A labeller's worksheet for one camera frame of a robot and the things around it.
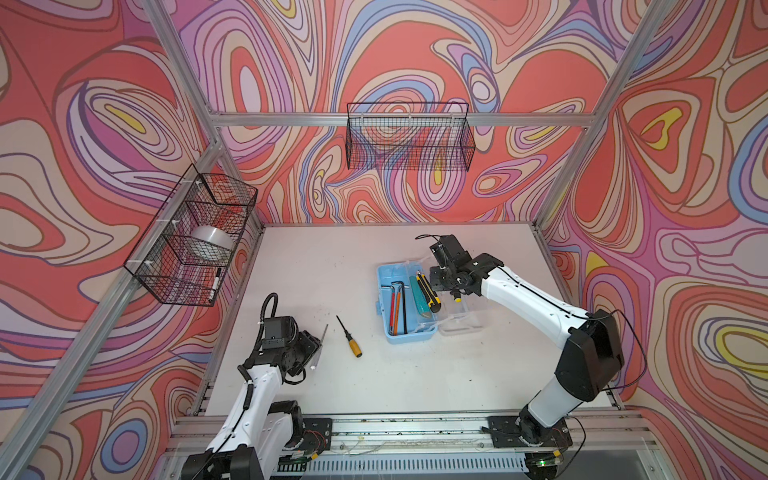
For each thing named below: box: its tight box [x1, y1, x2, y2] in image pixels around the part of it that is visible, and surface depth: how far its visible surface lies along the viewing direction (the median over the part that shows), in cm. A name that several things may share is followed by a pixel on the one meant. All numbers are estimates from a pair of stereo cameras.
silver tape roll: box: [190, 226, 235, 263], surface depth 74 cm
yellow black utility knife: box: [416, 270, 442, 313], surface depth 90 cm
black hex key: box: [391, 281, 408, 335], surface depth 98 cm
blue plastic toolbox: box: [376, 258, 483, 345], surface depth 93 cm
